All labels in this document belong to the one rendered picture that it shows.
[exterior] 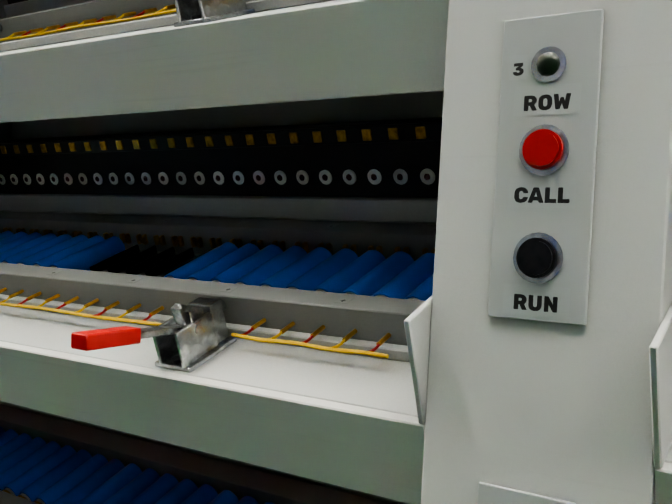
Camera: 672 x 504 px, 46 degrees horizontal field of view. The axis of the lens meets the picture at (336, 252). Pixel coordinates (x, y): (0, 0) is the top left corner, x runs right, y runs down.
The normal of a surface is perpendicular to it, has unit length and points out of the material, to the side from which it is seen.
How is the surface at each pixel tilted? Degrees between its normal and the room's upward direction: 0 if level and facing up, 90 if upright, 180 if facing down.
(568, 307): 90
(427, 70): 113
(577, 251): 90
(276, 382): 22
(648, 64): 90
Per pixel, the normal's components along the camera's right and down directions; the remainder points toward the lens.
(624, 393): -0.55, -0.03
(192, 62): -0.53, 0.36
